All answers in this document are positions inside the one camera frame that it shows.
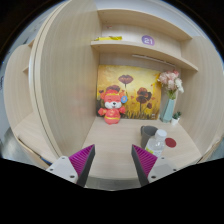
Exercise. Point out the red fox plush toy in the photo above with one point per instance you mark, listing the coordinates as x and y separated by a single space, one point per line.
113 106

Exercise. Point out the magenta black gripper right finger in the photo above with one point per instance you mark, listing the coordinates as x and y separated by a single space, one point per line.
149 167

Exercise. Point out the small potted green plant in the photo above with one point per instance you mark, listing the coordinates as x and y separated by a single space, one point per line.
175 118

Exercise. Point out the pale teal vase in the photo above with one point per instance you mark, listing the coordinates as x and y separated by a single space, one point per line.
167 112

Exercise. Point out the round red coaster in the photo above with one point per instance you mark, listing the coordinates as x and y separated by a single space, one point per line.
170 142

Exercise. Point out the clear plastic water bottle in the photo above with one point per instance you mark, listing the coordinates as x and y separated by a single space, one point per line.
156 143

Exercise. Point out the white light strip under shelf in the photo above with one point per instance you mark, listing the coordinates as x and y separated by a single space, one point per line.
153 59

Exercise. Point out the wooden wall shelf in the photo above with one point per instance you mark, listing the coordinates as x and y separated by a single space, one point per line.
127 47

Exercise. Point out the pink white flower bouquet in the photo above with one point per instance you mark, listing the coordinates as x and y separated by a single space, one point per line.
171 82

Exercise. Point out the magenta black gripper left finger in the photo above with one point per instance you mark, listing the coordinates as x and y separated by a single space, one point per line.
76 167

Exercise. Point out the poppy flower painting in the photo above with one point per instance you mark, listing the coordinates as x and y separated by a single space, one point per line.
139 85

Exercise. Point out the purple number 21 sticker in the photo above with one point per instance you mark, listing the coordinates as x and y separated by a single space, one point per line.
148 40

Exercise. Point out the grey plastic cup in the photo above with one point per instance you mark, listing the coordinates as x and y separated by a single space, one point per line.
146 133

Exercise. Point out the yellow object on shelf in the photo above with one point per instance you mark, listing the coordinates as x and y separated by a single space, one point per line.
116 38

